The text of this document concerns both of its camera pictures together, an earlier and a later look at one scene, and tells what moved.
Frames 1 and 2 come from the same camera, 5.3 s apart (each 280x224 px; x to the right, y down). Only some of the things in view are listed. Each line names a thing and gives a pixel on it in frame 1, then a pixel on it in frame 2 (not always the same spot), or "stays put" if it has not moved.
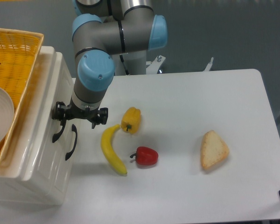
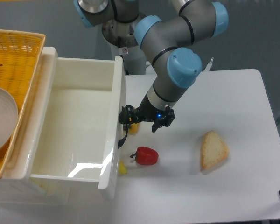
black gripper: (89, 115) to (129, 115)
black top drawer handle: (55, 136) to (121, 142)
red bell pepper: (145, 156) stays put
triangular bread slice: (213, 150) stays put
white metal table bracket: (208, 67) stays put
